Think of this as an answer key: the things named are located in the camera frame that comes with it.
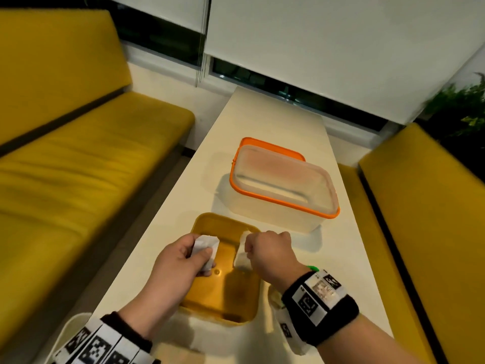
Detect person's left hand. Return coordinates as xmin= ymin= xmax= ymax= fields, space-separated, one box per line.
xmin=134 ymin=234 xmax=217 ymax=320

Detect person's right hand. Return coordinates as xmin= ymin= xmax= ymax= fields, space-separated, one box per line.
xmin=244 ymin=230 xmax=312 ymax=294

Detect translucent yellow tray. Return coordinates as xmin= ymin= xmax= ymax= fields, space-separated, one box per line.
xmin=178 ymin=212 xmax=263 ymax=326

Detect person's left forearm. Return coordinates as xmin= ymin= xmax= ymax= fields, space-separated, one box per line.
xmin=117 ymin=295 xmax=171 ymax=340

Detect person's right forearm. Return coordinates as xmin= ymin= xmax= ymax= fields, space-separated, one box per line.
xmin=316 ymin=313 xmax=421 ymax=364

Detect clear container orange rim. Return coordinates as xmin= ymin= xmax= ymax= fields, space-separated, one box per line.
xmin=219 ymin=144 xmax=341 ymax=235

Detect black left wrist marker band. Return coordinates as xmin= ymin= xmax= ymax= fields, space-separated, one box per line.
xmin=51 ymin=311 xmax=162 ymax=364

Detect black wrist marker band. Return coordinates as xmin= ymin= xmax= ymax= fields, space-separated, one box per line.
xmin=281 ymin=269 xmax=360 ymax=347
xmin=51 ymin=311 xmax=162 ymax=364

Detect black right wrist marker band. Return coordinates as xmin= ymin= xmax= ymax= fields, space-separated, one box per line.
xmin=281 ymin=269 xmax=360 ymax=347

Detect yellow bench seat cushion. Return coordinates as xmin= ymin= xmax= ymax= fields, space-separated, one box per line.
xmin=0 ymin=91 xmax=196 ymax=349
xmin=337 ymin=162 xmax=437 ymax=364

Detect orange container lid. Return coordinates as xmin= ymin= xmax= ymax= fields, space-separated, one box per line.
xmin=239 ymin=136 xmax=306 ymax=162

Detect dark window pane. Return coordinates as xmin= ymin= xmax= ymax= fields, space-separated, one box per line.
xmin=81 ymin=0 xmax=205 ymax=69
xmin=210 ymin=56 xmax=389 ymax=132

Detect white roller blind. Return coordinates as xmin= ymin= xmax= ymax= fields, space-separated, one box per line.
xmin=204 ymin=0 xmax=485 ymax=125
xmin=100 ymin=0 xmax=211 ymax=34
xmin=449 ymin=43 xmax=485 ymax=89

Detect green artificial plants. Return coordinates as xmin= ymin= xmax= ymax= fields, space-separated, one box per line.
xmin=418 ymin=71 xmax=485 ymax=148

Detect blind pull cord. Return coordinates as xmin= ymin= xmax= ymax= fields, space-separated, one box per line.
xmin=195 ymin=0 xmax=211 ymax=87

